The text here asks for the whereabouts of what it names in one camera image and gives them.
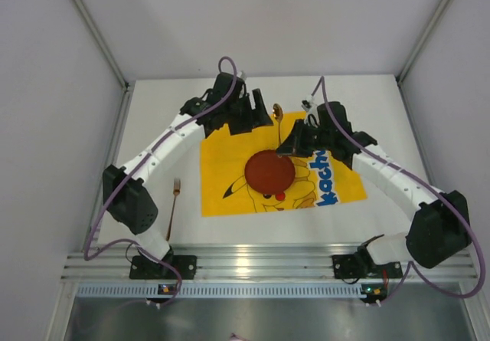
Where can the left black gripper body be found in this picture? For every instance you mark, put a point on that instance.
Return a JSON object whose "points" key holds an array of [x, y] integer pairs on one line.
{"points": [[245, 112]]}

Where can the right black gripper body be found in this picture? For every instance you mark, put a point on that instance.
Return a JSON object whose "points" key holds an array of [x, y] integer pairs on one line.
{"points": [[305, 138]]}

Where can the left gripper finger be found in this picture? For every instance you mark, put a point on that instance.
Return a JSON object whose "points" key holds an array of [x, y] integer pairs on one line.
{"points": [[260, 116], [237, 127]]}

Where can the rose gold spoon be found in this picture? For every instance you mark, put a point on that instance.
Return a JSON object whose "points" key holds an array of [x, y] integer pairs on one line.
{"points": [[278, 117]]}

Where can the red round plate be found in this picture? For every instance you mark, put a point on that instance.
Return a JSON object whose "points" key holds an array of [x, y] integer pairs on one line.
{"points": [[268, 173]]}

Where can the rose gold fork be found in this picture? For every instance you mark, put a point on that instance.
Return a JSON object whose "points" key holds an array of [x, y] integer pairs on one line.
{"points": [[176, 193]]}

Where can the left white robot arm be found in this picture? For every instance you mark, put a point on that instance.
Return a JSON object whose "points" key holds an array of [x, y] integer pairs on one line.
{"points": [[130, 191]]}

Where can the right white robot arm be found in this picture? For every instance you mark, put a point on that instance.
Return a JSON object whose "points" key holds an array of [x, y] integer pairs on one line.
{"points": [[437, 219]]}

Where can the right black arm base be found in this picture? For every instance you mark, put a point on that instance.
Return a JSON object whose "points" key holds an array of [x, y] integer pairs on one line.
{"points": [[350, 267]]}

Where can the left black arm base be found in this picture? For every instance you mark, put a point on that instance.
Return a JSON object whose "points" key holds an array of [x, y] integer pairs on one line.
{"points": [[144, 269]]}

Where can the aluminium front rail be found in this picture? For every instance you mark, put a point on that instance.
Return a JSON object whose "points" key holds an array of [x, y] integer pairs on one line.
{"points": [[222, 262]]}

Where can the right aluminium frame post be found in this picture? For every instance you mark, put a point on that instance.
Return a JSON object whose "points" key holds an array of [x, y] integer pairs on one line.
{"points": [[423, 39]]}

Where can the aluminium frame post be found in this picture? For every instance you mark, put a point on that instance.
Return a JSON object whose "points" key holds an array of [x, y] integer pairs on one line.
{"points": [[423, 39], [100, 42]]}

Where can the slotted cable duct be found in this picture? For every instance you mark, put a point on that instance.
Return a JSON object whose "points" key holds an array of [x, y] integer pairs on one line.
{"points": [[232, 290]]}

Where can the left aluminium frame post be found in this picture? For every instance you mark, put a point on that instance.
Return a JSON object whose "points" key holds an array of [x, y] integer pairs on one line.
{"points": [[100, 42]]}

